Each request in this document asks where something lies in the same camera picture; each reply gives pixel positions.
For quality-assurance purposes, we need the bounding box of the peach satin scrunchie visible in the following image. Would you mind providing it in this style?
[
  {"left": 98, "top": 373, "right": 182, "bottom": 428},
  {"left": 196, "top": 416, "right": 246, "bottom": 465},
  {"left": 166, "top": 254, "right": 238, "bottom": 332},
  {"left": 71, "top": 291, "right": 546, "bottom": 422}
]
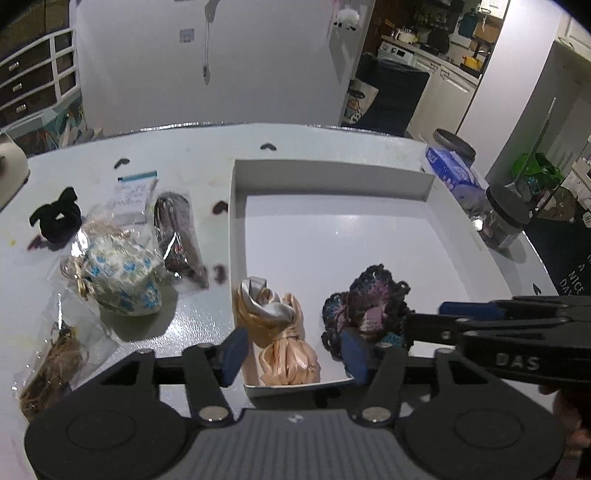
[{"left": 233, "top": 276, "right": 321, "bottom": 387}]

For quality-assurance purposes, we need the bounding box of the white paper packet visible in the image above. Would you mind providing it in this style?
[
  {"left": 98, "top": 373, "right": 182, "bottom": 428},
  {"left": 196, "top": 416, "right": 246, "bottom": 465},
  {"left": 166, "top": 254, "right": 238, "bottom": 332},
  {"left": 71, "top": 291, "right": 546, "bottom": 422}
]
[{"left": 111, "top": 170, "right": 158, "bottom": 227}]

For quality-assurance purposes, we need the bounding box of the white washing machine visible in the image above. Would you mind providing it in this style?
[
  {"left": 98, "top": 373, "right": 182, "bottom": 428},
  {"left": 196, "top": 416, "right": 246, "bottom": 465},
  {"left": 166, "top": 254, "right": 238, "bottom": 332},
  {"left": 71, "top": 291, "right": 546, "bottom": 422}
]
[{"left": 378, "top": 42, "right": 414, "bottom": 65}]

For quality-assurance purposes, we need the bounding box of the dark blue covered chair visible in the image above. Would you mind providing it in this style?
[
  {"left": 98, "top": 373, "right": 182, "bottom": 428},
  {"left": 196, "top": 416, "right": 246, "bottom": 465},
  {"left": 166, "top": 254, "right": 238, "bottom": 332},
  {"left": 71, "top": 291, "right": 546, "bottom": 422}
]
[{"left": 355, "top": 52, "right": 430, "bottom": 137}]

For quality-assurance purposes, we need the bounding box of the green plant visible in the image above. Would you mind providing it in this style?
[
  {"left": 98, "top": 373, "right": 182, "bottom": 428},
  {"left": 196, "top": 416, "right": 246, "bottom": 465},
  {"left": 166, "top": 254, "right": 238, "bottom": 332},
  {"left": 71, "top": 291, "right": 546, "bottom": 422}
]
[{"left": 510, "top": 152, "right": 564, "bottom": 190}]

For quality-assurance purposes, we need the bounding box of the sheep plush toy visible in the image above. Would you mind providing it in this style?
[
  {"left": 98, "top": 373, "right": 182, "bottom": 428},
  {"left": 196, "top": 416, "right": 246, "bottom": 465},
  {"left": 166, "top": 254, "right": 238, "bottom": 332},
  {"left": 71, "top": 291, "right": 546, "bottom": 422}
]
[{"left": 333, "top": 7, "right": 360, "bottom": 32}]

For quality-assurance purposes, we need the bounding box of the hanging cable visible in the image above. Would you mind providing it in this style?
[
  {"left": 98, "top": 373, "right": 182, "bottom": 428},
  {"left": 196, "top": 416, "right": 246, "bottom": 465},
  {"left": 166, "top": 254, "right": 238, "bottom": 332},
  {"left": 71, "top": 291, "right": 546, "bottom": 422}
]
[{"left": 201, "top": 0, "right": 218, "bottom": 86}]

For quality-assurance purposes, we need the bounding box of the teal printed cloth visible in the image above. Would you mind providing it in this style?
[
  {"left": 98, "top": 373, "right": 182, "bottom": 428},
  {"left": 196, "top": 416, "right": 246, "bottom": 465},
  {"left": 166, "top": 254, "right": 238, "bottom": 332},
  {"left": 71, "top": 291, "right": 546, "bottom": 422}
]
[{"left": 4, "top": 104, "right": 105, "bottom": 155}]

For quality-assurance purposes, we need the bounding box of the blue tissue packet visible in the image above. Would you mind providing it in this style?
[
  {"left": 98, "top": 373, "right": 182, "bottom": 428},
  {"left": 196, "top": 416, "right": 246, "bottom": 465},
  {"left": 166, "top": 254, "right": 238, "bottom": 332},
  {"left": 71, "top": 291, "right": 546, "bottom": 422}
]
[{"left": 425, "top": 147, "right": 488, "bottom": 199}]

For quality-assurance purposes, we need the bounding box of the white cardboard box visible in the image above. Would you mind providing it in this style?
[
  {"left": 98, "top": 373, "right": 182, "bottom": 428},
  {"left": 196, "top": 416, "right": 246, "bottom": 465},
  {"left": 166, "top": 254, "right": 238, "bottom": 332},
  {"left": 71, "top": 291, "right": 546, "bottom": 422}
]
[{"left": 228, "top": 159, "right": 513, "bottom": 398}]

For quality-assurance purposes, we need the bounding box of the black velvet bow scrunchie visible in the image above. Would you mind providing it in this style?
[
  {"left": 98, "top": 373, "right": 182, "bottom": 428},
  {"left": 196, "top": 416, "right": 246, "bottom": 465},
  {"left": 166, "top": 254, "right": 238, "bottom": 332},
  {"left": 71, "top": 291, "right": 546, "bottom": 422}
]
[{"left": 29, "top": 187, "right": 83, "bottom": 244}]

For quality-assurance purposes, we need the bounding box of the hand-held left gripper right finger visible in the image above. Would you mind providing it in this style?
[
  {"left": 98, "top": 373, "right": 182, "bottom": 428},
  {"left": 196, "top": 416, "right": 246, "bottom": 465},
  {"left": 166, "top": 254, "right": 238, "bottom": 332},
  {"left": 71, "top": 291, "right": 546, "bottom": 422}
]
[{"left": 341, "top": 329, "right": 490, "bottom": 423}]

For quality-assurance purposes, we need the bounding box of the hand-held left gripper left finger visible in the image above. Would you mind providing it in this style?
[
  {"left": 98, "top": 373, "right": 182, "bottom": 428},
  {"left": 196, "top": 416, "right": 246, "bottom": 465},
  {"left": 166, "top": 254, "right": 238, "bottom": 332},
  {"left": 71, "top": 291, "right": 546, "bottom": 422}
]
[{"left": 99, "top": 327, "right": 250, "bottom": 424}]

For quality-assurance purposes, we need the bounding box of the bagged dark brown scrunchie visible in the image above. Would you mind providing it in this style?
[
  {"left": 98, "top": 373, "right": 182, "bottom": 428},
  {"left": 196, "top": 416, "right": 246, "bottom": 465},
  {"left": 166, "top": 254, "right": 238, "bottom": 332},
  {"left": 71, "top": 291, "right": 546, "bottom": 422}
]
[{"left": 148, "top": 191, "right": 209, "bottom": 289}]

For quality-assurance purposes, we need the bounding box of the bagged blue floral scrunchie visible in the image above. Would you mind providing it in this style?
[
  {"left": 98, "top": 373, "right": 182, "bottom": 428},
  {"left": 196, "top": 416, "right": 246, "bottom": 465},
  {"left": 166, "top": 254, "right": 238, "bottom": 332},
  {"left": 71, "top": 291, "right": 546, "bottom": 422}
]
[{"left": 60, "top": 215, "right": 181, "bottom": 317}]

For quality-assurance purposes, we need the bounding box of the bagged tan hair tie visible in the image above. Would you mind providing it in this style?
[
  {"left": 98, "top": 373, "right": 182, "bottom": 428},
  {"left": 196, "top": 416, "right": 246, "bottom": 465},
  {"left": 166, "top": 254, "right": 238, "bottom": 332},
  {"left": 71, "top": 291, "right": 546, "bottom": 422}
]
[{"left": 11, "top": 295, "right": 121, "bottom": 423}]

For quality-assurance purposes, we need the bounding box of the white refrigerator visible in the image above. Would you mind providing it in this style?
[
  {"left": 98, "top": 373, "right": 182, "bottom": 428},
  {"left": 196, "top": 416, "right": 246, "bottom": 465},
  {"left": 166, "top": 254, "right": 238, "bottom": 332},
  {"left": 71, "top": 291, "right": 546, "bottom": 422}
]
[{"left": 485, "top": 39, "right": 591, "bottom": 185}]

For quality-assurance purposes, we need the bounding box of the glass jar with black lid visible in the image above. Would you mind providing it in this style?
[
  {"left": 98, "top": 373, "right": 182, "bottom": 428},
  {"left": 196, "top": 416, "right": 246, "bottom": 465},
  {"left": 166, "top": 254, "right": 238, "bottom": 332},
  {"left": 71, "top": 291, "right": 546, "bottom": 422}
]
[{"left": 475, "top": 182, "right": 532, "bottom": 250}]

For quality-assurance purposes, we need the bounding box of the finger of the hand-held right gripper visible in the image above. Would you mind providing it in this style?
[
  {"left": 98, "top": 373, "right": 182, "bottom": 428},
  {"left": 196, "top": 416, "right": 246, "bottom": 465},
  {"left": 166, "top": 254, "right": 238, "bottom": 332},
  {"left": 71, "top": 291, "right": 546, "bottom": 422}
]
[
  {"left": 438, "top": 295, "right": 591, "bottom": 320},
  {"left": 403, "top": 313, "right": 571, "bottom": 347}
]

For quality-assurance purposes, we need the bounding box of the dark floor mat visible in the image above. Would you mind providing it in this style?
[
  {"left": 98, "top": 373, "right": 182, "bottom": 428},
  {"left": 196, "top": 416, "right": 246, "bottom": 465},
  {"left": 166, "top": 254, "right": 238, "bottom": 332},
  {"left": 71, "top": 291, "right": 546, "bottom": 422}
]
[{"left": 526, "top": 217, "right": 591, "bottom": 301}]

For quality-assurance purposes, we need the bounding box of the dark round container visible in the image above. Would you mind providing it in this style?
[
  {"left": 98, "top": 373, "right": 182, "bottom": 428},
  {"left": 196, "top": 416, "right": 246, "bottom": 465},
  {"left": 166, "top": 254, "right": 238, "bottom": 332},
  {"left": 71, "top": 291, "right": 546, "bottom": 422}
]
[{"left": 433, "top": 128, "right": 476, "bottom": 167}]

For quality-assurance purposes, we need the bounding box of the white kitchen counter cabinet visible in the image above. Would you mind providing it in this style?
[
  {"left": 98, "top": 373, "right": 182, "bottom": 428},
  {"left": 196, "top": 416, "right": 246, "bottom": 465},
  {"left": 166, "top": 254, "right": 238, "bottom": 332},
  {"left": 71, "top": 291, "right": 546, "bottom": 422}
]
[{"left": 411, "top": 55, "right": 481, "bottom": 144}]

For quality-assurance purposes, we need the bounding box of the cartoon print tote bag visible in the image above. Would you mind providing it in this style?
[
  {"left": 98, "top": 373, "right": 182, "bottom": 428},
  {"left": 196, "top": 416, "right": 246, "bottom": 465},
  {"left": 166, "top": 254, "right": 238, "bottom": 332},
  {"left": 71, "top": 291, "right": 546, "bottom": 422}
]
[{"left": 342, "top": 78, "right": 379, "bottom": 126}]

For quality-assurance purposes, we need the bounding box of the purple crocheted scrunchie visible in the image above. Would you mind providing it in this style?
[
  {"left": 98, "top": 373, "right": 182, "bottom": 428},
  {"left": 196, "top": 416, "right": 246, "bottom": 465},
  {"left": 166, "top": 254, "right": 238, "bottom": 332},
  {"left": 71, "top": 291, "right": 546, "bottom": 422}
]
[{"left": 322, "top": 264, "right": 411, "bottom": 361}]

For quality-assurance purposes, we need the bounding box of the white drawer cabinet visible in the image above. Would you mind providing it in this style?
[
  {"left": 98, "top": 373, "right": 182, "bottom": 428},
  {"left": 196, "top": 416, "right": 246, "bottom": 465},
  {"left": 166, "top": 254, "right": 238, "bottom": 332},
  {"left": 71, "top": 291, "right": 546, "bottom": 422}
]
[{"left": 0, "top": 25, "right": 81, "bottom": 130}]

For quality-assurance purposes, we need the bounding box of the cream rounded appliance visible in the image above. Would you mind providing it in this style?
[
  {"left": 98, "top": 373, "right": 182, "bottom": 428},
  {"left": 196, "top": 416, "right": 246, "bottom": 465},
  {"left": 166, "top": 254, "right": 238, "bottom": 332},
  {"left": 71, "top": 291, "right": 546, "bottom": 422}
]
[{"left": 0, "top": 133, "right": 31, "bottom": 210}]

